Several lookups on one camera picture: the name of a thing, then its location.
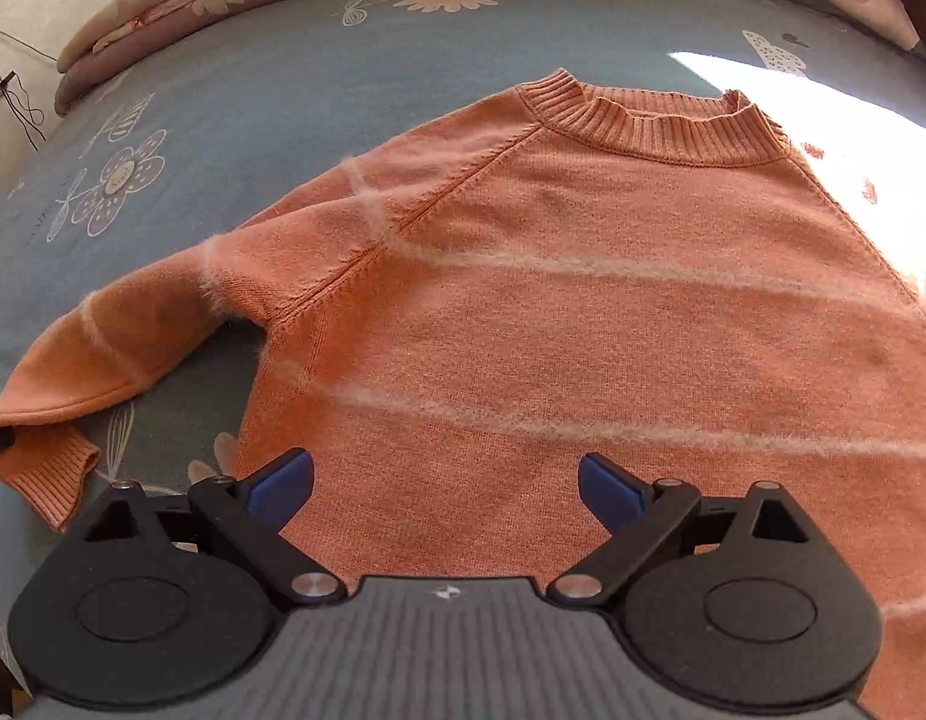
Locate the orange knit sweater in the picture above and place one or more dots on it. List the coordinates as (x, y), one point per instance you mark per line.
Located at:
(583, 300)

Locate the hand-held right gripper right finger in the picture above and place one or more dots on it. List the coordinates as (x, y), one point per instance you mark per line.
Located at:
(609, 487)

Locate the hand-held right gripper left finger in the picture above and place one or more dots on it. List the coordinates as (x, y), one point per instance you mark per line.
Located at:
(283, 484)

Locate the white power strip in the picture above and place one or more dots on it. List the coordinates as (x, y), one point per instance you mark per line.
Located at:
(0, 79)

